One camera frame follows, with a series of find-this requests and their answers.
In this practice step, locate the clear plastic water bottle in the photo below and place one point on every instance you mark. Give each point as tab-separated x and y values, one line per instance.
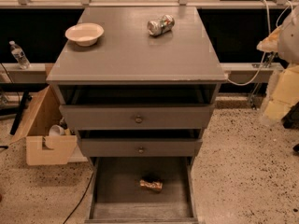
19	55

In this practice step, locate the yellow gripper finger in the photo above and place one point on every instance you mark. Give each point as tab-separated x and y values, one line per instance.
270	43
282	94

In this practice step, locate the grey open bottom drawer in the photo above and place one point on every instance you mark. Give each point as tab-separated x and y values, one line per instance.
117	197

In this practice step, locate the light wooden box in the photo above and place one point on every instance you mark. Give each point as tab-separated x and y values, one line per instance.
40	115

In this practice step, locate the crushed silver green can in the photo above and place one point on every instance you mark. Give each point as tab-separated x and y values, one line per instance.
161	25

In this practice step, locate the grey middle drawer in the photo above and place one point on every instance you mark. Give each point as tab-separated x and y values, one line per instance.
140	147

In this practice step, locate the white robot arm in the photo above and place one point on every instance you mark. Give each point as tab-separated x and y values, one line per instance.
288	46

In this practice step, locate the white bowl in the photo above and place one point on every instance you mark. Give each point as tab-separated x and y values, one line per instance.
84	34

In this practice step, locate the white cup in box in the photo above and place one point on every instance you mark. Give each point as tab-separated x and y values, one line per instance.
56	130

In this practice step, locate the grey wooden drawer cabinet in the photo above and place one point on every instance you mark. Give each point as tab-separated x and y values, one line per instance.
129	67

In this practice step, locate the grey metal rail beam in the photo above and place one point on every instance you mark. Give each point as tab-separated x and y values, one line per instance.
237	72

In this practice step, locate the grey top drawer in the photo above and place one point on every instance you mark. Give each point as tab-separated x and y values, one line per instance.
107	117

